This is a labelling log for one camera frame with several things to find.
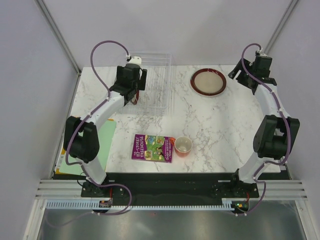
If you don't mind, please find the white wire dish rack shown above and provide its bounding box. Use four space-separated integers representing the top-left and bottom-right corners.
118 51 172 116

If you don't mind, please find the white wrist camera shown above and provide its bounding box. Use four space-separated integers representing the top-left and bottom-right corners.
126 55 142 66
255 49 268 57

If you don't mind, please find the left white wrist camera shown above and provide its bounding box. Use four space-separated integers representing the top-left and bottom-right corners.
126 55 142 66

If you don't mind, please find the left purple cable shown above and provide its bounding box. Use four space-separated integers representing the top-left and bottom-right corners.
46 39 133 228

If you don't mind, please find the small red floral plate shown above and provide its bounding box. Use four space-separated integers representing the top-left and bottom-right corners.
131 91 140 105

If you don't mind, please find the yellow folder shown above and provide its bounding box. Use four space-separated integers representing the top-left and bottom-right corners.
54 147 76 175

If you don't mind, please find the green folder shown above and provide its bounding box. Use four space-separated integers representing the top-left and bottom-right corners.
70 119 117 176

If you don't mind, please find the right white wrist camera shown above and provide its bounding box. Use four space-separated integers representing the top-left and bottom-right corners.
255 49 268 57

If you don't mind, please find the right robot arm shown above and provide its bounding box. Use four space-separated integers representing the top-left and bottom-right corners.
228 53 300 197

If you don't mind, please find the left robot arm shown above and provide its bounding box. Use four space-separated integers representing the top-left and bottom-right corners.
63 61 148 197

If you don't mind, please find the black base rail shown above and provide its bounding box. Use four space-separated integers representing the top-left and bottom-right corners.
81 173 259 205

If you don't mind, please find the white slotted cable duct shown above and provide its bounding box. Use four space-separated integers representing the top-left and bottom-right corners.
46 197 251 211

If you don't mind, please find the purple treehouse book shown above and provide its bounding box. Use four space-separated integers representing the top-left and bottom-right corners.
131 134 174 164

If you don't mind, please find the dark rimmed cream plate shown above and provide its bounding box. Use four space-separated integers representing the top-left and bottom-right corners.
190 68 227 97

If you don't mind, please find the orange mug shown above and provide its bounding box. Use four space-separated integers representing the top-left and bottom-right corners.
169 136 193 158

